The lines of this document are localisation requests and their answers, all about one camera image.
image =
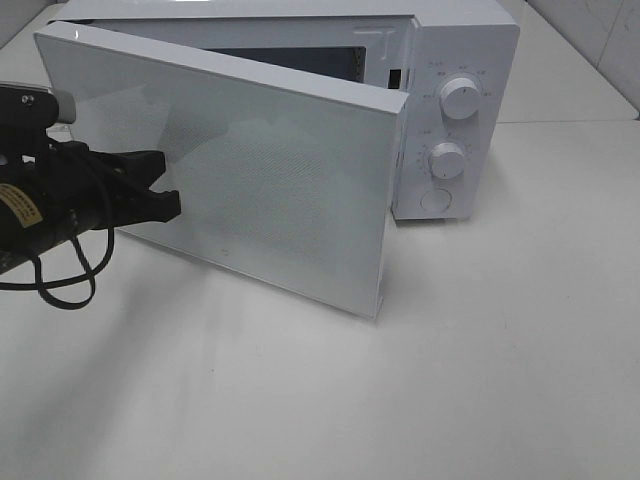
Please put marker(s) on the white microwave oven body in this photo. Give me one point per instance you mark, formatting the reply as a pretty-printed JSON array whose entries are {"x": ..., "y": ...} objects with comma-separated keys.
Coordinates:
[{"x": 364, "y": 53}]

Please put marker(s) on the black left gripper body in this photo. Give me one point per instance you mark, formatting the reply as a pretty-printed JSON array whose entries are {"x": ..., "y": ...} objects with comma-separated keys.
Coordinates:
[{"x": 41, "y": 210}]

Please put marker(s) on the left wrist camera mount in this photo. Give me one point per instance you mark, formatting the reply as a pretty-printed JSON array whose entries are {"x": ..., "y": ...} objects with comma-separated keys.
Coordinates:
[{"x": 34, "y": 106}]

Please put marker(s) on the white timer knob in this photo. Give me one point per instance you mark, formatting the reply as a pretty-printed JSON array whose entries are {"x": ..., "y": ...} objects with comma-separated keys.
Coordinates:
[{"x": 446, "y": 160}]

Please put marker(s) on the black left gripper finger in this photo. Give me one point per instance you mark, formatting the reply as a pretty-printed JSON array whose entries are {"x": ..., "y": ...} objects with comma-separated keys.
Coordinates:
[
  {"x": 19, "y": 140},
  {"x": 128, "y": 177}
]

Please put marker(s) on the upper white power knob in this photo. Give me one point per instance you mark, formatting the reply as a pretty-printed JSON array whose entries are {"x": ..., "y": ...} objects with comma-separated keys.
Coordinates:
[{"x": 459, "y": 96}]

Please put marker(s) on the round white door button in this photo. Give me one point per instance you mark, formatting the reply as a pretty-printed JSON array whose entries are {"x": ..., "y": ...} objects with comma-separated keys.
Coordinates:
[{"x": 436, "y": 201}]

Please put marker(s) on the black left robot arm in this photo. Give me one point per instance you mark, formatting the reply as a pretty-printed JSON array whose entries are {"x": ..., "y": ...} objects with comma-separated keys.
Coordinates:
[{"x": 54, "y": 191}]

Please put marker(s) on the white microwave door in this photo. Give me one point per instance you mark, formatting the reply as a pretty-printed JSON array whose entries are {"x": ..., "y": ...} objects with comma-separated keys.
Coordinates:
[{"x": 283, "y": 175}]

